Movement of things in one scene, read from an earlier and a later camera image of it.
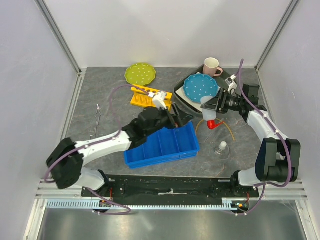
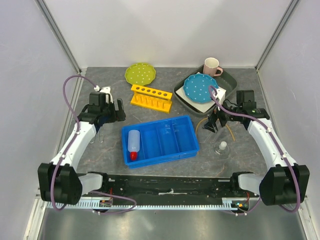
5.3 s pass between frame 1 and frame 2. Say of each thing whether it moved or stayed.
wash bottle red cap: moved
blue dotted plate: stayed
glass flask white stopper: stayed
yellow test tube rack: stayed
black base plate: stayed
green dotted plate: stayed
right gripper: moved
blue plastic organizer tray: stayed
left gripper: moved
